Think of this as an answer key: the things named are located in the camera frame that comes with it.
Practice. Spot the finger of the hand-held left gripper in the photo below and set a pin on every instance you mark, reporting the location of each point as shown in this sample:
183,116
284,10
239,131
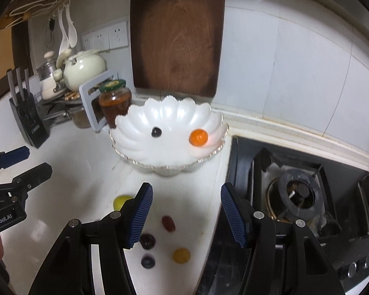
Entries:
17,154
33,173

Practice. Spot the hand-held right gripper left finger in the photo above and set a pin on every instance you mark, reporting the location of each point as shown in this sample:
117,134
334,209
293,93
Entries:
141,215

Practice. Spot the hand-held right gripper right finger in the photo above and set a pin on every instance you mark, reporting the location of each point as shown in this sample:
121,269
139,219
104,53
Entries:
230,218

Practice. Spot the yellow-green plum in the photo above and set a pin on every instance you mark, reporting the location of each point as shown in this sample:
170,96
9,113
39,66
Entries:
120,202

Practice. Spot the dark purple grape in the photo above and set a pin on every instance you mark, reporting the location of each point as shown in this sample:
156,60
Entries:
147,241
156,132

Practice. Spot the small dark grape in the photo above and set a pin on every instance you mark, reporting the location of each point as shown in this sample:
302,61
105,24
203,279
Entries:
147,261

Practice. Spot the yellow longan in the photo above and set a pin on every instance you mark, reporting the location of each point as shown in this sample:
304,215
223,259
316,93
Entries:
181,255

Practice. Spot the white scalloped bowl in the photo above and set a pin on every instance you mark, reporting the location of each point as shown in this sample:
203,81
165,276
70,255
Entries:
172,150

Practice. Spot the small red jujube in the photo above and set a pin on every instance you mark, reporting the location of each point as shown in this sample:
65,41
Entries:
168,223

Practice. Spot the steel pan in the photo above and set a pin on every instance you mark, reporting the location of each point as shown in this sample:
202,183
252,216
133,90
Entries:
55,116

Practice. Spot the black gas stove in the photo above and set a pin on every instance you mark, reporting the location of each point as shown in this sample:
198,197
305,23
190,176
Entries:
243,159

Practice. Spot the metal countertop shelf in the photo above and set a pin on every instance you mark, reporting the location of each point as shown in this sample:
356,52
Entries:
49,102

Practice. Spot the black pan support grate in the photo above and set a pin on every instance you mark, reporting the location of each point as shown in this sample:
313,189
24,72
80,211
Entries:
260,159
365,202

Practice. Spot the round stove burner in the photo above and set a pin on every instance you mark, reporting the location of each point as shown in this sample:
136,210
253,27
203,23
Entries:
295,193

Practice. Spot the glass jar with metal lid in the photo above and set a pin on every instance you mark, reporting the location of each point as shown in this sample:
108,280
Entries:
78,117

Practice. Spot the small white pot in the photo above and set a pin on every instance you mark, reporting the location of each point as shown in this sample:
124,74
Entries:
47,89

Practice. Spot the wooden trivet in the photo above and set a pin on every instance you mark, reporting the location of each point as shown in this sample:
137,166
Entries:
71,95

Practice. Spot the small orange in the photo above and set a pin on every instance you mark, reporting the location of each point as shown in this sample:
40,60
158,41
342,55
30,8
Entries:
199,137

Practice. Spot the glass jar with green lid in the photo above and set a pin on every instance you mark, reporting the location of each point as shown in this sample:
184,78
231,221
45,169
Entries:
115,104

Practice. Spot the cream ceramic pot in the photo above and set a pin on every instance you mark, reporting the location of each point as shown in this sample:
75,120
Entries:
84,69

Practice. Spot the white hanging spoon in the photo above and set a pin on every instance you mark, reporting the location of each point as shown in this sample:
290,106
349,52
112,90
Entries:
62,32
71,29

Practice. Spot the silver stove knob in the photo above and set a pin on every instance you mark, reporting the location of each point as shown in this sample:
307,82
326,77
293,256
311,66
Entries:
352,269
366,261

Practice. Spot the dark hanging utensil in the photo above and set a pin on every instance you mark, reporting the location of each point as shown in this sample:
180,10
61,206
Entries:
51,26

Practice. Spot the dark wooden cutting board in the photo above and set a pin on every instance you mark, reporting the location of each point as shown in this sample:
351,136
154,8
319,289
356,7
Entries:
175,37

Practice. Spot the white rectangular frame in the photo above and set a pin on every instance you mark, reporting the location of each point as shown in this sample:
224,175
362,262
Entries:
85,101

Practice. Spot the white wall socket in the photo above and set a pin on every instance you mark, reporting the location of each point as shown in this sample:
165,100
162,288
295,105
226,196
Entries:
87,41
118,36
101,39

